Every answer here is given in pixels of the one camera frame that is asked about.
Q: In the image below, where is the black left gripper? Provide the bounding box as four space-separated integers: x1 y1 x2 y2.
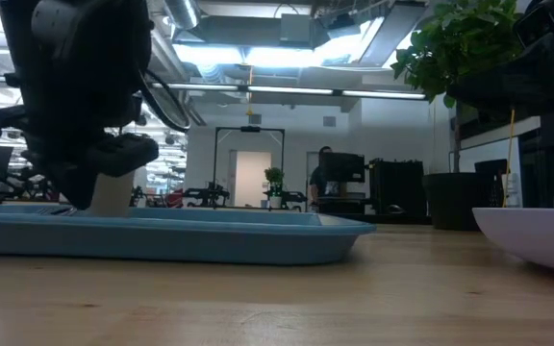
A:
0 47 161 210

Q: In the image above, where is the white cup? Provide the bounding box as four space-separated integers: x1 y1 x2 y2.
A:
86 170 137 218

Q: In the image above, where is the blue plastic tray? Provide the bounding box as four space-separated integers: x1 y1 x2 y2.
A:
0 204 378 266

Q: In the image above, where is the green leafy plant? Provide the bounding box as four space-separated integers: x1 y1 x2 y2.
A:
390 0 526 174

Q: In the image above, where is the black crate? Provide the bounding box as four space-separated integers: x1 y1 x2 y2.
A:
473 158 510 209

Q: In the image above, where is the ceiling light strip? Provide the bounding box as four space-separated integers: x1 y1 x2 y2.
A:
246 85 335 96
341 89 427 101
151 82 240 92

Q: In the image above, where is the black plant pot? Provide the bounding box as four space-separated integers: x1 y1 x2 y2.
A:
421 171 493 232

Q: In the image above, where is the black cabinet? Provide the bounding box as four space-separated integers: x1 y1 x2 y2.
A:
367 158 426 218

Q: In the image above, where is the white bowl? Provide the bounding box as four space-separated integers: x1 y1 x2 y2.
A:
471 206 554 278

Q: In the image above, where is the black monitor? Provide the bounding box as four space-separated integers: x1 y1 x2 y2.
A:
321 152 366 185

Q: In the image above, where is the small potted plant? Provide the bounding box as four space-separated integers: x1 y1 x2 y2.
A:
264 166 286 210

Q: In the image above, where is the person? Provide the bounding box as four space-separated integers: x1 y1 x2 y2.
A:
308 145 337 213

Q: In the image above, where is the grey ceiling box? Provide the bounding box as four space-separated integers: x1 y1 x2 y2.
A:
279 12 314 45

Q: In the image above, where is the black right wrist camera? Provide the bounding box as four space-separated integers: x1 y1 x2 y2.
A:
513 0 554 49

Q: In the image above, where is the black left camera cable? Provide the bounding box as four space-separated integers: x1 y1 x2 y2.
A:
138 69 192 134

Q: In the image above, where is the black station frame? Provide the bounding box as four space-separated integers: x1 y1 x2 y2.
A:
213 125 287 210

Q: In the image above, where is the round ceiling duct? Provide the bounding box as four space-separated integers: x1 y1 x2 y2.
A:
164 0 202 31

